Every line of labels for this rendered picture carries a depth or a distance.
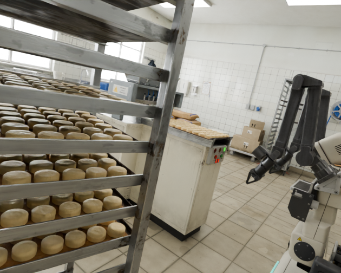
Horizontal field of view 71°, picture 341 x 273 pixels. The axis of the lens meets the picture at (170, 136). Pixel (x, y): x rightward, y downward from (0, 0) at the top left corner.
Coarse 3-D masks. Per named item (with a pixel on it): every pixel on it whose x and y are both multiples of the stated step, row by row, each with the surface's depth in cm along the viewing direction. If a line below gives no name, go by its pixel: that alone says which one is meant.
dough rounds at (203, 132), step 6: (174, 120) 228; (180, 120) 233; (174, 126) 198; (180, 126) 195; (186, 126) 204; (192, 126) 210; (198, 126) 219; (192, 132) 186; (198, 132) 186; (204, 132) 194; (210, 132) 200; (216, 132) 204
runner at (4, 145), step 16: (0, 144) 41; (16, 144) 43; (32, 144) 44; (48, 144) 46; (64, 144) 48; (80, 144) 50; (96, 144) 52; (112, 144) 55; (128, 144) 57; (144, 144) 60
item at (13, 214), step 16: (80, 192) 66; (96, 192) 69; (112, 192) 71; (0, 208) 54; (16, 208) 55; (32, 208) 57; (48, 208) 56; (64, 208) 57; (80, 208) 59; (96, 208) 61; (112, 208) 64; (0, 224) 50; (16, 224) 50
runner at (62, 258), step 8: (112, 240) 63; (120, 240) 64; (128, 240) 66; (80, 248) 57; (88, 248) 59; (96, 248) 60; (104, 248) 62; (112, 248) 63; (48, 256) 53; (56, 256) 54; (64, 256) 55; (72, 256) 56; (80, 256) 58; (88, 256) 59; (24, 264) 50; (32, 264) 51; (40, 264) 52; (48, 264) 53; (56, 264) 55; (0, 272) 47; (8, 272) 48; (16, 272) 49; (24, 272) 50; (32, 272) 52
